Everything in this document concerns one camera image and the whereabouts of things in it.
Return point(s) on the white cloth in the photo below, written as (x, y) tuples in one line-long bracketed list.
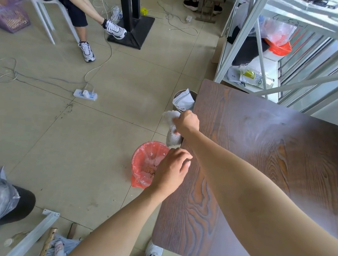
[(170, 138)]

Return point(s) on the black bag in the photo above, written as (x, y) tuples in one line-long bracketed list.
[(248, 49)]

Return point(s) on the person's left hand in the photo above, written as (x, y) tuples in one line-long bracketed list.
[(168, 173)]

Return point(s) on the person's left forearm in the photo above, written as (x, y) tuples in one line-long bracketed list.
[(118, 231)]

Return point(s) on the person's right fingers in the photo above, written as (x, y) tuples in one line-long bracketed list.
[(177, 123)]

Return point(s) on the white plastic chair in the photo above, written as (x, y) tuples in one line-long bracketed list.
[(45, 12)]

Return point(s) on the person's right forearm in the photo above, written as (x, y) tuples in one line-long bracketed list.
[(253, 204)]

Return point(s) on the white power strip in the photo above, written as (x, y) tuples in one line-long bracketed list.
[(85, 95)]

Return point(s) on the person's white shoe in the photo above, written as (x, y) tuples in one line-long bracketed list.
[(154, 250)]

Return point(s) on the wooden stick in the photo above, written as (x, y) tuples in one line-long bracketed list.
[(47, 244)]

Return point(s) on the bin with red bag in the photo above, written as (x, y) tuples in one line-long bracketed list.
[(145, 162)]

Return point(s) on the person's right hand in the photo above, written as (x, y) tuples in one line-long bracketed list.
[(188, 123)]

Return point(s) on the person's left thumb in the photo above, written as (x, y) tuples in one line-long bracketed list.
[(186, 164)]

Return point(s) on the purple plastic basket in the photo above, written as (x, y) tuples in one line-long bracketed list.
[(7, 15)]

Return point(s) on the grey pouch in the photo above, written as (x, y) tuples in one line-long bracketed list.
[(234, 76)]

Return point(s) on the black stand with base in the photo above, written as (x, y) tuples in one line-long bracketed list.
[(133, 26)]

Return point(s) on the wooden stool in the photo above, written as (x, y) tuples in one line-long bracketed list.
[(207, 12)]

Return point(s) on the yellow small object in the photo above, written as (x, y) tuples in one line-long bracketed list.
[(143, 11)]

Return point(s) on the white packet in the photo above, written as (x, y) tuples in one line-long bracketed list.
[(183, 99)]

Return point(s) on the clear plastic bottle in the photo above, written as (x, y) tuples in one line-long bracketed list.
[(116, 12)]

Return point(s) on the clear packet with yellow contents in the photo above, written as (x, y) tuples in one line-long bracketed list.
[(254, 76)]

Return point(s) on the red plastic bag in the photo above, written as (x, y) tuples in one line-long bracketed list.
[(280, 49)]

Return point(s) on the blue grey cloth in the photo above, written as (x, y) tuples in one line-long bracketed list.
[(64, 245)]

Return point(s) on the white metal shelf rack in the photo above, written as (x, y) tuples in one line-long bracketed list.
[(313, 33)]

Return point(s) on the small grey bin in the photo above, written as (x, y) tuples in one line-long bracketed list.
[(195, 94)]

